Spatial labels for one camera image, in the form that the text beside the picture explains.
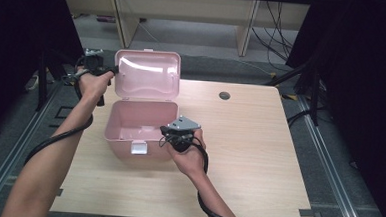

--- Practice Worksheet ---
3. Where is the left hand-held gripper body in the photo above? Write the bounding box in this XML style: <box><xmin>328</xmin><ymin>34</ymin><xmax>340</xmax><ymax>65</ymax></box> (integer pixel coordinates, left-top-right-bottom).
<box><xmin>82</xmin><ymin>48</ymin><xmax>111</xmax><ymax>78</ymax></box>

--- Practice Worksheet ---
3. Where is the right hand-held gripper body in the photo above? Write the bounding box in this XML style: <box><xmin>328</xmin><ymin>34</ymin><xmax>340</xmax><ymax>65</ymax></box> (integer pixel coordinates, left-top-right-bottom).
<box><xmin>158</xmin><ymin>114</ymin><xmax>203</xmax><ymax>154</ymax></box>

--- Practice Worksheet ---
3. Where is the pink plastic storage box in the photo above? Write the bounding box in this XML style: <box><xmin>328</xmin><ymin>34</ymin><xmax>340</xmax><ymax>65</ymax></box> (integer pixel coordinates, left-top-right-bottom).
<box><xmin>102</xmin><ymin>47</ymin><xmax>183</xmax><ymax>162</ymax></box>

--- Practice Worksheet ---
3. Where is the person's left hand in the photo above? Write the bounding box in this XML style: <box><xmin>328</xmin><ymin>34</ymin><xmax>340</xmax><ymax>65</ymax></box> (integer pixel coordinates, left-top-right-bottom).
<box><xmin>75</xmin><ymin>66</ymin><xmax>115</xmax><ymax>102</ymax></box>

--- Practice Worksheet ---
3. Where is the person's right hand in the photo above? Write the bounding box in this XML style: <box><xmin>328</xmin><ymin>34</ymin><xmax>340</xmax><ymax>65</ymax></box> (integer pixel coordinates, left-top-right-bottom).
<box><xmin>165</xmin><ymin>126</ymin><xmax>210</xmax><ymax>179</ymax></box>

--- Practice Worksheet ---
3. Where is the black metal stand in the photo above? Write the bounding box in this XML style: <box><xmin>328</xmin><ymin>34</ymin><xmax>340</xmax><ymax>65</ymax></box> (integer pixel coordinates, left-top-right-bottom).
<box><xmin>263</xmin><ymin>58</ymin><xmax>324</xmax><ymax>128</ymax></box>
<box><xmin>35</xmin><ymin>48</ymin><xmax>68</xmax><ymax>114</ymax></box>

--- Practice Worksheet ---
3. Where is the black curtain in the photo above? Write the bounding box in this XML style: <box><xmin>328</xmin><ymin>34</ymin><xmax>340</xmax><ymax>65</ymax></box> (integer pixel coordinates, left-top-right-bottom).
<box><xmin>276</xmin><ymin>0</ymin><xmax>386</xmax><ymax>217</ymax></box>
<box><xmin>0</xmin><ymin>0</ymin><xmax>88</xmax><ymax>147</ymax></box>

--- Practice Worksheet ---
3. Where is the beige wooden shelf unit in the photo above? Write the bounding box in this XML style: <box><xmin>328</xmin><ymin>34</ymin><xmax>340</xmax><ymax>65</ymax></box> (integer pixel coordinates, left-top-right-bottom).
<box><xmin>57</xmin><ymin>0</ymin><xmax>312</xmax><ymax>61</ymax></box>

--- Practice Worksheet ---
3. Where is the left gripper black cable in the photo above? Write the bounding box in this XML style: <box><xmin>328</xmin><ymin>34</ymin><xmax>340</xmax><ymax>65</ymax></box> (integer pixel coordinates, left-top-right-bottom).
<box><xmin>24</xmin><ymin>54</ymin><xmax>108</xmax><ymax>170</ymax></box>

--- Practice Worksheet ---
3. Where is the metal floor rail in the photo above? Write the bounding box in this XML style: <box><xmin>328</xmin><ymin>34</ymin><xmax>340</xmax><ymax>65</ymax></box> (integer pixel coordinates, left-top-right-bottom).
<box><xmin>0</xmin><ymin>77</ymin><xmax>64</xmax><ymax>217</ymax></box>
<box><xmin>290</xmin><ymin>93</ymin><xmax>376</xmax><ymax>217</ymax></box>

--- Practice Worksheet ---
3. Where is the bundle of black floor cables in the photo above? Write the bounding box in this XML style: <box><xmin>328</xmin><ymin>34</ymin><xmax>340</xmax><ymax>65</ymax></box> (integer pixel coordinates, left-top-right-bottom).
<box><xmin>249</xmin><ymin>0</ymin><xmax>299</xmax><ymax>63</ymax></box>

